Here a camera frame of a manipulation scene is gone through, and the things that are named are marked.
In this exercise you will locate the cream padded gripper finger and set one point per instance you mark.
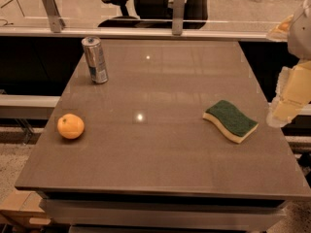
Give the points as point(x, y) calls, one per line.
point(293, 93)

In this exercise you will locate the green and yellow sponge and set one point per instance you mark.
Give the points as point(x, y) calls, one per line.
point(230, 121)

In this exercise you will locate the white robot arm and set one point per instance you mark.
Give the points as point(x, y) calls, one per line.
point(295, 30)

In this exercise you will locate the silver redbull can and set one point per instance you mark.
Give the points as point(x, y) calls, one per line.
point(95, 59)

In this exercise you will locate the black office chair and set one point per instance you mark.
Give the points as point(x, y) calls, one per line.
point(157, 14)

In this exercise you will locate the orange fruit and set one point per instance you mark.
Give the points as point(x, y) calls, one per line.
point(70, 126)

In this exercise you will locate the wooden box under table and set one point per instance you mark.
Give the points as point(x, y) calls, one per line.
point(22, 209)

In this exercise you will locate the middle metal railing post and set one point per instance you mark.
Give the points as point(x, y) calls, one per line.
point(178, 17)

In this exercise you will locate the metal railing post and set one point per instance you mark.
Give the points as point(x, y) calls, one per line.
point(178, 17)
point(55, 21)

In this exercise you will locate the left metal railing post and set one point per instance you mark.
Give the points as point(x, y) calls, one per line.
point(55, 21)

